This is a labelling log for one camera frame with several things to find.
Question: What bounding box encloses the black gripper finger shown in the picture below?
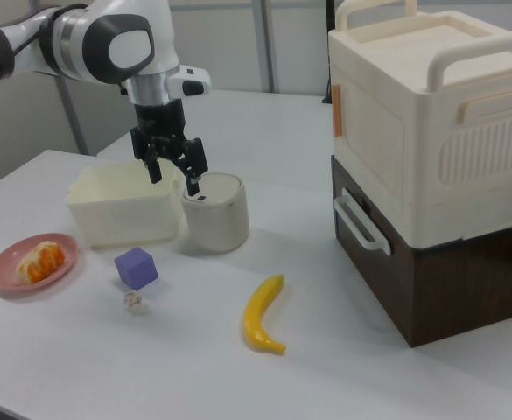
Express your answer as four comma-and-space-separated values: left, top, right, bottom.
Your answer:
169, 137, 209, 197
130, 126, 172, 186

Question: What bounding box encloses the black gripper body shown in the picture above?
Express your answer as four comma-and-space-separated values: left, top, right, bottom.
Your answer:
132, 98, 188, 152

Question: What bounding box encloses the toy bread roll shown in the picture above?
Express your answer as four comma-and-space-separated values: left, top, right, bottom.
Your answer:
15, 241, 67, 285

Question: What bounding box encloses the white rectangular plastic tub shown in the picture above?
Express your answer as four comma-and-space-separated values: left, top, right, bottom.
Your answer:
65, 159, 184, 250

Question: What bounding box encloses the white cylindrical cup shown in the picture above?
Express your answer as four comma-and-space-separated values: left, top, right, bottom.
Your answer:
180, 171, 250, 255

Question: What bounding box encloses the purple cube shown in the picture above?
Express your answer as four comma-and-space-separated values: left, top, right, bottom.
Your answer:
113, 246, 159, 292

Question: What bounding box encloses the small beige garlic toy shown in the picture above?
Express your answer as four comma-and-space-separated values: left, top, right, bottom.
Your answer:
123, 290, 149, 316

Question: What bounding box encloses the orange latch strip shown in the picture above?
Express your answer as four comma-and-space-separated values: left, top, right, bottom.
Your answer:
332, 84, 345, 139

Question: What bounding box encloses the yellow toy banana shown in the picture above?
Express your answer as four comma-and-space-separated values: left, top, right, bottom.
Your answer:
242, 274, 289, 355

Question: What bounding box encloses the black stand pole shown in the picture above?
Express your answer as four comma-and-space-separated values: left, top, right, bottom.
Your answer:
321, 0, 338, 105

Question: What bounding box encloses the pink plastic plate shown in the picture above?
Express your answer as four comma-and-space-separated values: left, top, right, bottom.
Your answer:
0, 232, 80, 300

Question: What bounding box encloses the cream plastic storage box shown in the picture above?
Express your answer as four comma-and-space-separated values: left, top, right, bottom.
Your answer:
327, 0, 512, 249

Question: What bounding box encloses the dark wood drawer cabinet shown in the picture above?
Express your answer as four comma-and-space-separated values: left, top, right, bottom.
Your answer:
330, 155, 512, 349

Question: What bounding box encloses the grey partition frame post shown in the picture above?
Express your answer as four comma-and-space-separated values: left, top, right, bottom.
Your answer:
263, 0, 280, 94

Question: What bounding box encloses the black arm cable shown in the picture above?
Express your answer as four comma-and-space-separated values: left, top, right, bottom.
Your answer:
0, 25, 60, 95

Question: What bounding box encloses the white drawer handle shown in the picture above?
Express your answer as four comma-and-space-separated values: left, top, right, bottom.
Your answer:
333, 187, 392, 256

